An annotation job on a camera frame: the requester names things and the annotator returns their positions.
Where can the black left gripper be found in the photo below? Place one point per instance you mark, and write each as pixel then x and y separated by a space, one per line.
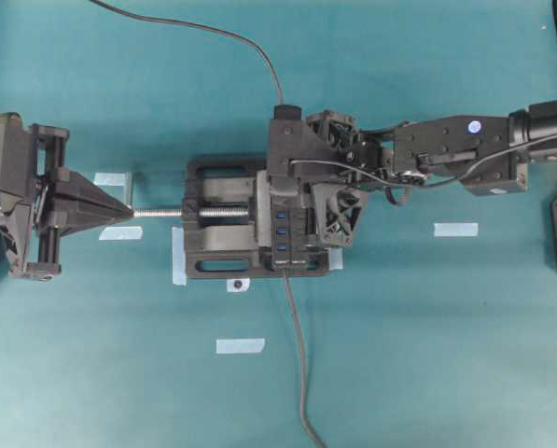
pixel 67 203

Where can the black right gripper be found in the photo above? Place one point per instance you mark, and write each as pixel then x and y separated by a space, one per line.
pixel 351 160

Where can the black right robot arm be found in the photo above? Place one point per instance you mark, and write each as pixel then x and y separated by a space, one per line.
pixel 487 155

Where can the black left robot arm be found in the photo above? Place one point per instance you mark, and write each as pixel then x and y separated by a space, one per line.
pixel 20 167

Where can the black multi-port USB hub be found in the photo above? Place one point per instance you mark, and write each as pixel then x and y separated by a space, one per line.
pixel 289 219

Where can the blue tape strip upper left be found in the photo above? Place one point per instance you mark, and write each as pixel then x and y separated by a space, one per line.
pixel 112 179

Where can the blue tape strip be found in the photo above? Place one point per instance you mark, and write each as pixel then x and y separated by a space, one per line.
pixel 456 229
pixel 240 346
pixel 112 179

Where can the blue tape strip mid left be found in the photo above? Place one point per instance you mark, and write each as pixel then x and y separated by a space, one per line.
pixel 121 233

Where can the black bench vise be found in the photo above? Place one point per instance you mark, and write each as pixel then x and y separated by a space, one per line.
pixel 226 217

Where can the taped black screw marker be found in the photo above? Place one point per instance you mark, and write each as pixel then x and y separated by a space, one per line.
pixel 238 285

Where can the blue tape strip right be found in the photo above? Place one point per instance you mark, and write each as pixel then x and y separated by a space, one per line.
pixel 456 229

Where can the blue tape strip bottom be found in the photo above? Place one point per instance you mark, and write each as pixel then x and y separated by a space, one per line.
pixel 240 346

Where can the black wrist camera on gripper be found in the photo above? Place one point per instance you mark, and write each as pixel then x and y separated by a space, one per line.
pixel 298 147

